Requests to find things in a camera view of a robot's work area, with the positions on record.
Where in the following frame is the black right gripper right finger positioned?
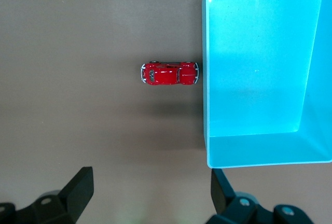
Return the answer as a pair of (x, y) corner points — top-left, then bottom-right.
(207, 168), (270, 224)

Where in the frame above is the red beetle toy car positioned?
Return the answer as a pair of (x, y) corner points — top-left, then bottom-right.
(140, 60), (200, 87)

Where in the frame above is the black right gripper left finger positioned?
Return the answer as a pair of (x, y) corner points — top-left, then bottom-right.
(15, 166), (94, 224)

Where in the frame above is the blue plastic box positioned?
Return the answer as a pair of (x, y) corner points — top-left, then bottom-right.
(201, 0), (332, 169)

